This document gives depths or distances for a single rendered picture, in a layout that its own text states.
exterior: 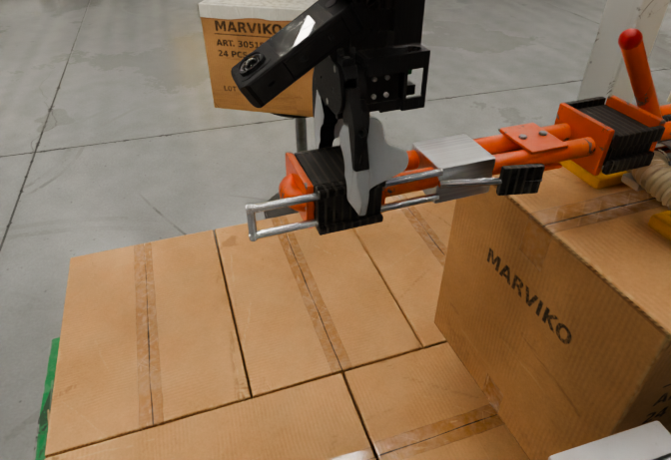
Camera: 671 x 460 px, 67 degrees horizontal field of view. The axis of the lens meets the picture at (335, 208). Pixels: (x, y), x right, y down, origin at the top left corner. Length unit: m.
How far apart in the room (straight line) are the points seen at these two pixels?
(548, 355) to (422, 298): 0.57
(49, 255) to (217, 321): 1.41
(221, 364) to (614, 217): 0.84
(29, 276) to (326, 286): 1.51
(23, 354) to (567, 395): 1.83
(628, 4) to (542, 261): 1.55
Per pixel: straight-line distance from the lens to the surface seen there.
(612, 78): 2.23
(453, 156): 0.55
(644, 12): 2.17
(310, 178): 0.48
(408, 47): 0.46
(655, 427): 0.66
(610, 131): 0.64
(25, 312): 2.34
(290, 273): 1.37
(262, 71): 0.42
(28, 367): 2.13
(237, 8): 1.93
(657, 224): 0.79
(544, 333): 0.80
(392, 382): 1.15
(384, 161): 0.46
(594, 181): 0.84
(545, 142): 0.62
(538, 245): 0.75
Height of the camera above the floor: 1.48
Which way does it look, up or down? 36 degrees down
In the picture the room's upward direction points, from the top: straight up
